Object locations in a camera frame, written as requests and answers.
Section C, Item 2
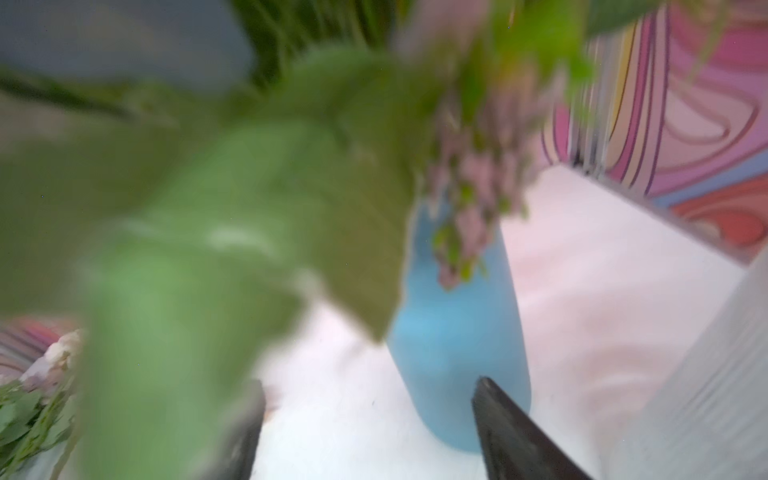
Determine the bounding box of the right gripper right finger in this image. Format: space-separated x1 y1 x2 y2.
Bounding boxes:
471 377 591 480

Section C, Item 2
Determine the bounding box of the blue hydrangea bunch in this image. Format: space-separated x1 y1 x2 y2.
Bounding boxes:
1 1 656 479

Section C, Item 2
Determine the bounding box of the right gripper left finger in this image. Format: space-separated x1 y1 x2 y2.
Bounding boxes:
198 379 266 480

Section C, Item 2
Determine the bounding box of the teal ceramic vase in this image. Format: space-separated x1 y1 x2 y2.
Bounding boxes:
387 207 531 453

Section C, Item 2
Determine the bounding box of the green white filler bunch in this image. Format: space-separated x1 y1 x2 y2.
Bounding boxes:
1 329 84 479

